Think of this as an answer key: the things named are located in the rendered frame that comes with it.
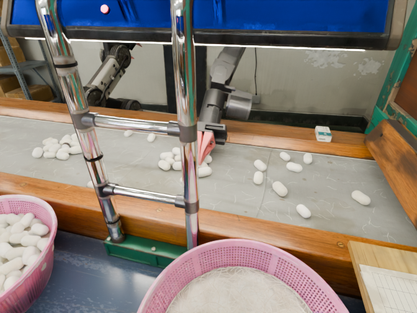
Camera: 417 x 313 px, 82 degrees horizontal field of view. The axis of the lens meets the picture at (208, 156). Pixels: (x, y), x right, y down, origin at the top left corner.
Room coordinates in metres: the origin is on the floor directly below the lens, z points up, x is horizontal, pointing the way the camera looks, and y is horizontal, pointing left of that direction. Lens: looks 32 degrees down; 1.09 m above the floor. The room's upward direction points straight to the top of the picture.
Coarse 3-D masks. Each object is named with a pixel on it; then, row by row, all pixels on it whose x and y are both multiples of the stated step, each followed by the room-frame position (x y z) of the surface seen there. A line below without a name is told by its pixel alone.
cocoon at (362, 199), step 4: (352, 192) 0.39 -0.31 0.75; (356, 192) 0.38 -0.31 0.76; (360, 192) 0.38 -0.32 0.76; (352, 196) 0.38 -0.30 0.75; (356, 196) 0.38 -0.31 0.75; (360, 196) 0.37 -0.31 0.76; (364, 196) 0.37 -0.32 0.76; (356, 200) 0.37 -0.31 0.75; (360, 200) 0.37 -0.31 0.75; (364, 200) 0.36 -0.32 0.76; (368, 200) 0.36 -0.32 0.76; (364, 204) 0.36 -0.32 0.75
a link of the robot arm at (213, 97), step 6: (210, 90) 0.62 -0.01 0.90; (216, 90) 0.62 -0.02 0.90; (204, 96) 0.63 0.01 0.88; (210, 96) 0.61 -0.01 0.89; (216, 96) 0.61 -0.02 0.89; (222, 96) 0.62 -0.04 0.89; (228, 96) 0.62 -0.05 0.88; (204, 102) 0.60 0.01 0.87; (210, 102) 0.59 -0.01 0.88; (216, 102) 0.59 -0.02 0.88; (222, 102) 0.61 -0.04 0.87; (228, 102) 0.60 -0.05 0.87; (222, 108) 0.60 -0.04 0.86
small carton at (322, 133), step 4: (316, 128) 0.64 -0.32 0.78; (320, 128) 0.63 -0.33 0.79; (324, 128) 0.63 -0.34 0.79; (328, 128) 0.63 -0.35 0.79; (316, 132) 0.62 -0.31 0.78; (320, 132) 0.61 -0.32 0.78; (324, 132) 0.61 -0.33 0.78; (328, 132) 0.61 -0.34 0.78; (316, 136) 0.61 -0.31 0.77; (320, 136) 0.59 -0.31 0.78; (324, 136) 0.59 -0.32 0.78; (328, 136) 0.59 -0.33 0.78; (320, 140) 0.59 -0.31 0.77; (324, 140) 0.59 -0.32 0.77; (328, 140) 0.59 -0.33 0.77
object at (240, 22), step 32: (32, 0) 0.48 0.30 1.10; (64, 0) 0.47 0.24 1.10; (96, 0) 0.45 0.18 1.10; (128, 0) 0.44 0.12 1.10; (160, 0) 0.43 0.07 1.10; (224, 0) 0.40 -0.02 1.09; (256, 0) 0.39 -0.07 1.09; (288, 0) 0.38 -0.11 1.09; (320, 0) 0.37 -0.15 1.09; (352, 0) 0.36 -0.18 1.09; (384, 0) 0.35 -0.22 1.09; (32, 32) 0.46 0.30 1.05; (96, 32) 0.43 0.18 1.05; (128, 32) 0.41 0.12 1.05; (160, 32) 0.40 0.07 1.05; (224, 32) 0.38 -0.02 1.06; (256, 32) 0.37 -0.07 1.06; (288, 32) 0.36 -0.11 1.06; (320, 32) 0.35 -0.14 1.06; (352, 32) 0.34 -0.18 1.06; (384, 32) 0.33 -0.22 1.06
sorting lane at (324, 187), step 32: (0, 128) 0.73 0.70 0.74; (32, 128) 0.73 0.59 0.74; (64, 128) 0.73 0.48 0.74; (96, 128) 0.73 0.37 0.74; (0, 160) 0.53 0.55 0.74; (32, 160) 0.53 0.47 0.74; (64, 160) 0.53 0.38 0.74; (128, 160) 0.53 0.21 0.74; (224, 160) 0.53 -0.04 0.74; (320, 160) 0.53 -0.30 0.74; (352, 160) 0.53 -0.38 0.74; (160, 192) 0.41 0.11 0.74; (224, 192) 0.41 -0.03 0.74; (256, 192) 0.41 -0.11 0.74; (288, 192) 0.41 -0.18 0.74; (320, 192) 0.41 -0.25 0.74; (384, 192) 0.41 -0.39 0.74; (320, 224) 0.31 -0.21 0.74; (352, 224) 0.31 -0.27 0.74; (384, 224) 0.31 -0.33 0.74
